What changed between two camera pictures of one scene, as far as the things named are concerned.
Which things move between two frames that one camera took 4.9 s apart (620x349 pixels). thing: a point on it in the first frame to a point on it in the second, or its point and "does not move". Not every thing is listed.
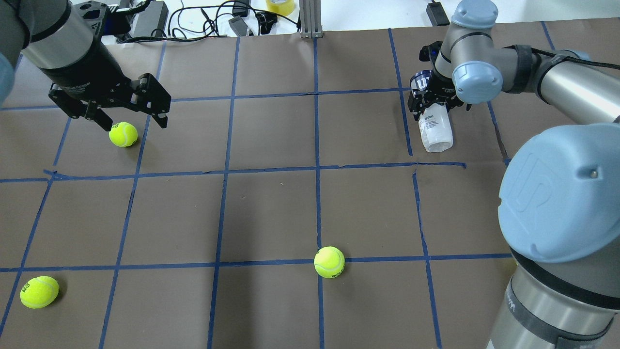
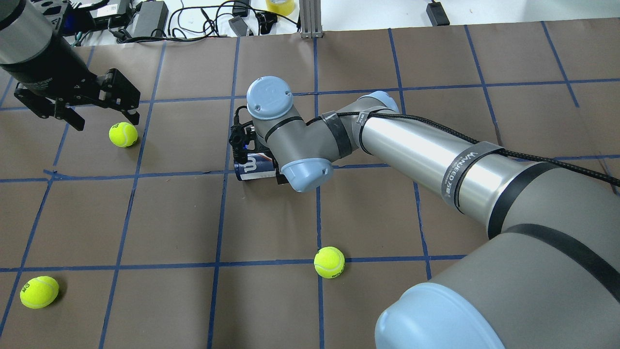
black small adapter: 437,14 does not move
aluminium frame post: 310,15 does not move
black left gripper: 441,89 to 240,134
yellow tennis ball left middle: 123,134 does not move
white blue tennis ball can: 435,122 to 258,165
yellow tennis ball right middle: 38,292 does not move
